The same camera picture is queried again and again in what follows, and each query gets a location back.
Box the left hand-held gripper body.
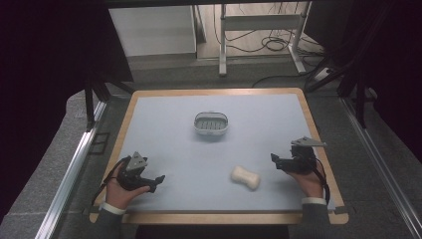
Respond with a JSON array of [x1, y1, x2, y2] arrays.
[[115, 151, 157, 192]]

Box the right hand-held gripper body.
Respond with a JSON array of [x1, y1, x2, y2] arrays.
[[274, 135, 328, 175]]

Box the white soap bar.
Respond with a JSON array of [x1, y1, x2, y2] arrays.
[[230, 165, 262, 191]]

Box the grey soap dish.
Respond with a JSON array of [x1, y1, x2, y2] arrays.
[[193, 111, 230, 136]]

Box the person's left hand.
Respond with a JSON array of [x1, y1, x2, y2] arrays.
[[105, 161, 151, 211]]

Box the person's right hand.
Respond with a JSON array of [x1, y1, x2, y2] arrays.
[[287, 159, 326, 199]]

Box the black tripod stand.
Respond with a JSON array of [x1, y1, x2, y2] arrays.
[[83, 78, 135, 132], [305, 49, 379, 129]]

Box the white power strip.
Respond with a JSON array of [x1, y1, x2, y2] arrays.
[[313, 67, 333, 83]]

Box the white metal stand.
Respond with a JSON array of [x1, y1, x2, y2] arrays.
[[218, 1, 313, 78]]

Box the white cabinet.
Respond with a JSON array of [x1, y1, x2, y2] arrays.
[[108, 4, 198, 58]]

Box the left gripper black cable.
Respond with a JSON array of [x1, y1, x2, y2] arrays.
[[91, 155, 131, 207]]

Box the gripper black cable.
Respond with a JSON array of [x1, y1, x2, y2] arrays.
[[312, 165, 331, 205], [91, 155, 131, 207]]

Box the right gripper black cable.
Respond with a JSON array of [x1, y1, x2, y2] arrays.
[[312, 165, 331, 205]]

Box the aluminium rail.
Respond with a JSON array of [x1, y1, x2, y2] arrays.
[[340, 97, 422, 238], [34, 101, 107, 239]]

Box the black floor cables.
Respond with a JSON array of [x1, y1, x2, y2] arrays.
[[212, 3, 327, 89]]

